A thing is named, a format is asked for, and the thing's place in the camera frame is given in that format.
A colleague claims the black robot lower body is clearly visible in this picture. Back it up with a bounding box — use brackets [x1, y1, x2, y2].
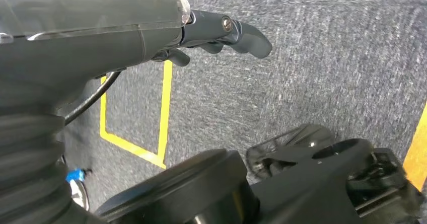
[95, 123, 425, 224]

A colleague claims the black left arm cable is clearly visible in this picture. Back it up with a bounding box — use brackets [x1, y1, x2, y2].
[63, 70, 121, 126]

